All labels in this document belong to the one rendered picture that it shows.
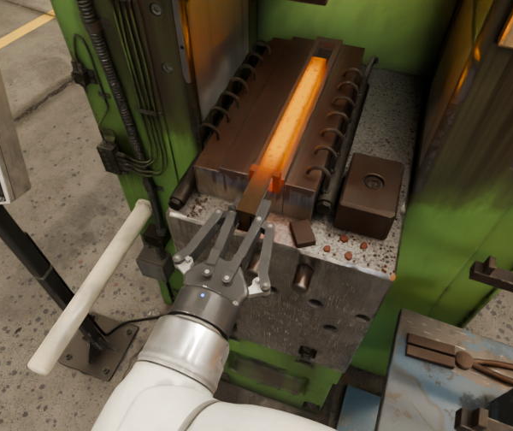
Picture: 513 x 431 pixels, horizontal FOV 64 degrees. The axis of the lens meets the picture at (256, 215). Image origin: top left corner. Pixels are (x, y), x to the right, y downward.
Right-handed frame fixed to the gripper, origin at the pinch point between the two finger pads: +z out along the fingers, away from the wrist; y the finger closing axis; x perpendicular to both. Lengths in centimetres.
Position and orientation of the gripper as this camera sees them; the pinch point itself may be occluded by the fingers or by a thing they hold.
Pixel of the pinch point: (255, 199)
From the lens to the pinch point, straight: 58.3
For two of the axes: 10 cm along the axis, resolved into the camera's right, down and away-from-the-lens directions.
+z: 3.3, -7.5, 5.7
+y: 9.4, 2.6, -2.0
